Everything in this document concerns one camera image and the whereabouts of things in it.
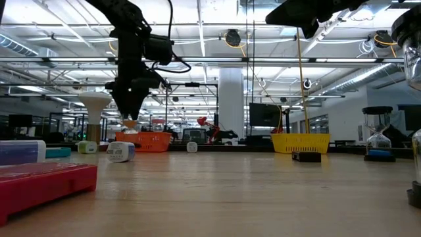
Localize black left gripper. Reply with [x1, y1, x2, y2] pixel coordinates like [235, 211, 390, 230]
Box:
[105, 29, 165, 121]

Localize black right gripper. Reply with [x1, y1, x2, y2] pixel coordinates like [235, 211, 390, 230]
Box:
[265, 0, 350, 40]

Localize purple white charger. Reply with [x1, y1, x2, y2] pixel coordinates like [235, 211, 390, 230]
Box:
[0, 140, 47, 167]
[106, 141, 137, 163]

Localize teal plastic box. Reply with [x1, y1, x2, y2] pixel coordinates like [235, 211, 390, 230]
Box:
[45, 147, 72, 159]

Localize black plastic box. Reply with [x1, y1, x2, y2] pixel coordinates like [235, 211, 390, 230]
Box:
[291, 151, 322, 163]

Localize orange plastic basket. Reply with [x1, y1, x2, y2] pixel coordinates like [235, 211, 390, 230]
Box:
[114, 131, 172, 153]

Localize green white charger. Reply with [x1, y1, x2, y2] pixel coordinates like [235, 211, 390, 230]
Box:
[78, 140, 99, 155]

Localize grey framed background screen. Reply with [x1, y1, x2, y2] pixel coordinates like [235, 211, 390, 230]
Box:
[182, 127, 209, 145]

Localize red desk lamp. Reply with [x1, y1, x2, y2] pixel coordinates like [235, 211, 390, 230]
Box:
[196, 116, 221, 145]

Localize white pillar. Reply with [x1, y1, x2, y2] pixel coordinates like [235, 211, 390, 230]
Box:
[218, 67, 246, 145]

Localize black background monitor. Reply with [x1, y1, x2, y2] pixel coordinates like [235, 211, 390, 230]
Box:
[8, 114, 34, 128]

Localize black hourglass white sand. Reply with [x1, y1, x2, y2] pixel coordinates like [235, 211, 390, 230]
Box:
[391, 6, 421, 209]

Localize red plastic box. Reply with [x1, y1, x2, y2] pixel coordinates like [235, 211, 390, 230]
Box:
[0, 162, 99, 228]

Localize black hourglass blue sand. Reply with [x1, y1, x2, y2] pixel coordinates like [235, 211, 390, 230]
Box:
[361, 105, 397, 163]

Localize yellow plastic basket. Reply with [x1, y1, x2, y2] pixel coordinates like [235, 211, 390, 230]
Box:
[270, 132, 331, 155]

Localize ceiling light rail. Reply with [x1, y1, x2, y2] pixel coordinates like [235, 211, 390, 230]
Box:
[0, 55, 405, 65]

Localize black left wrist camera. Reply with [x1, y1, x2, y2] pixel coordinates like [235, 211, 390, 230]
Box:
[143, 34, 174, 66]

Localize black ceiling cable reel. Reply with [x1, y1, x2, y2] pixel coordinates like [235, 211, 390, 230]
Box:
[224, 28, 243, 47]
[374, 29, 397, 49]

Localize black background rig frame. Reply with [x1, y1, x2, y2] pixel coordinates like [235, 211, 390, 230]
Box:
[164, 82, 220, 145]

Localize yellow cable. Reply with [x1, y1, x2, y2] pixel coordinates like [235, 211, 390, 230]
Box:
[297, 28, 312, 134]

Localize silver air duct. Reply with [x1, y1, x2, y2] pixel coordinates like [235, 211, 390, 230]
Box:
[324, 63, 405, 97]

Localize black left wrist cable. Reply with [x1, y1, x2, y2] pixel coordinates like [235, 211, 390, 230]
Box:
[150, 0, 193, 74]

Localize black aluminium table frame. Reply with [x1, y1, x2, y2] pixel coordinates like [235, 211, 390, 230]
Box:
[45, 142, 416, 161]

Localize black wall monitor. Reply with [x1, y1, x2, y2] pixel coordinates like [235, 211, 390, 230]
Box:
[249, 102, 283, 128]

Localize dark wall screen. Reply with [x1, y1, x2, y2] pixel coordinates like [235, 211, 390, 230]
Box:
[397, 104, 421, 132]

